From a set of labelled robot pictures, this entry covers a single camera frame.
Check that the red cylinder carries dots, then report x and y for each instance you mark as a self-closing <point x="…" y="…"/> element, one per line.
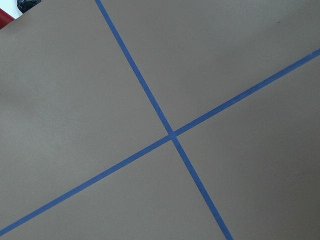
<point x="5" y="19"/>

